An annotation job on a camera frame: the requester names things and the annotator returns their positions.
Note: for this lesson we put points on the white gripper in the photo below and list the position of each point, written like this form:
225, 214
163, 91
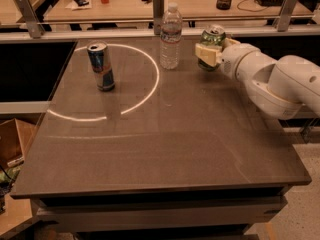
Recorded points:
233, 59

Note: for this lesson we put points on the green soda can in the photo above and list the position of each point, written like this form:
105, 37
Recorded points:
212, 36

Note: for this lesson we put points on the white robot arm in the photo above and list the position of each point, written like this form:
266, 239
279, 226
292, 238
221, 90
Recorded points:
279, 88

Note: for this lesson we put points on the clear plastic water bottle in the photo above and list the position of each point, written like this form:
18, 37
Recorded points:
170, 36

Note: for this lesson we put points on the blue silver energy drink can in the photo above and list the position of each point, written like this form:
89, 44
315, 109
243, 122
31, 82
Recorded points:
99, 57

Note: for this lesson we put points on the brown cardboard box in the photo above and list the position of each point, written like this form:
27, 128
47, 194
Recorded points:
16, 137

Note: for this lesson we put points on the middle metal bracket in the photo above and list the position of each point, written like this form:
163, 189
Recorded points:
158, 11

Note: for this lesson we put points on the metal bracket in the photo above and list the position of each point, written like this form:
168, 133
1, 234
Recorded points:
158, 11
282, 22
34, 27

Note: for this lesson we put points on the right metal bracket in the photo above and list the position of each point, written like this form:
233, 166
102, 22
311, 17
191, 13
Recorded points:
282, 22

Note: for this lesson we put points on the left metal bracket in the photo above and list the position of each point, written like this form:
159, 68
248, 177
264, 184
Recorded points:
34, 27

